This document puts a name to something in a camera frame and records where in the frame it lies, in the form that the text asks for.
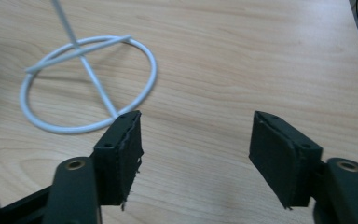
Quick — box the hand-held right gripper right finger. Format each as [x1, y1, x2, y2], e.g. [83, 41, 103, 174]
[248, 110, 324, 210]

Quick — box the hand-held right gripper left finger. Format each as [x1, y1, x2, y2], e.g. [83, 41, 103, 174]
[91, 109, 145, 212]

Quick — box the white looped cable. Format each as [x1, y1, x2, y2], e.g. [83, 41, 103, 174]
[19, 0, 158, 135]

